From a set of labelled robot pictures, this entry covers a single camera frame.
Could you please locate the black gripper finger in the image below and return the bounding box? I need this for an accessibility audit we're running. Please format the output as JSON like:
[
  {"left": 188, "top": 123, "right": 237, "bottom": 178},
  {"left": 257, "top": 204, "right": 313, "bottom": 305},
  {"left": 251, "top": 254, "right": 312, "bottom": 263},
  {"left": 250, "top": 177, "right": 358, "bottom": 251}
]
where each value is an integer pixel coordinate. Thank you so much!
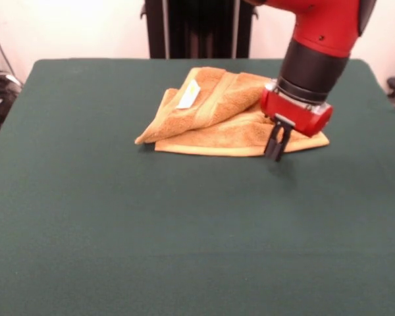
[
  {"left": 274, "top": 122, "right": 296, "bottom": 163},
  {"left": 264, "top": 117, "right": 282, "bottom": 159}
]

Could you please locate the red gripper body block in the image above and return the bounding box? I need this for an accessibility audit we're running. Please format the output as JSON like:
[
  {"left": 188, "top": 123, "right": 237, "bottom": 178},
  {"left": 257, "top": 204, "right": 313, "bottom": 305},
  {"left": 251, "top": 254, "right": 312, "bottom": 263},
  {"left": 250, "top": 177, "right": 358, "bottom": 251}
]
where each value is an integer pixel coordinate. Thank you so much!
[{"left": 259, "top": 78, "right": 334, "bottom": 138}]

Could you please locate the orange terry towel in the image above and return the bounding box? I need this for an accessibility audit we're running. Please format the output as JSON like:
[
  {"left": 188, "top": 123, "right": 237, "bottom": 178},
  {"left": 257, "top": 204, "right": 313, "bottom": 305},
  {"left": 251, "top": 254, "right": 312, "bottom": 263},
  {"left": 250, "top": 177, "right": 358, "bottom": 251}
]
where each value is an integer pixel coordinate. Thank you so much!
[{"left": 134, "top": 66, "right": 330, "bottom": 157}]

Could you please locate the dark green table cloth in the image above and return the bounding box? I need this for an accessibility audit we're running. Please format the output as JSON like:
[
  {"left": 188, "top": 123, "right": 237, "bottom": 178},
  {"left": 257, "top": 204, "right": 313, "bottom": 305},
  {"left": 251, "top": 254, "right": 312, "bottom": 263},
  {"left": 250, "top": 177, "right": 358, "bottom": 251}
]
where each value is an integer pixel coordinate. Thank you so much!
[{"left": 0, "top": 57, "right": 395, "bottom": 316}]

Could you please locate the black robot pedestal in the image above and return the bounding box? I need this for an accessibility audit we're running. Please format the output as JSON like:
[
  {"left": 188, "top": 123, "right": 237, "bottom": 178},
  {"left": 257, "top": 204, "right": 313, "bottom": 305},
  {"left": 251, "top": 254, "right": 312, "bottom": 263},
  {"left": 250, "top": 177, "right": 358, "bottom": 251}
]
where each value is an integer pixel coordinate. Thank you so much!
[{"left": 140, "top": 0, "right": 259, "bottom": 60}]

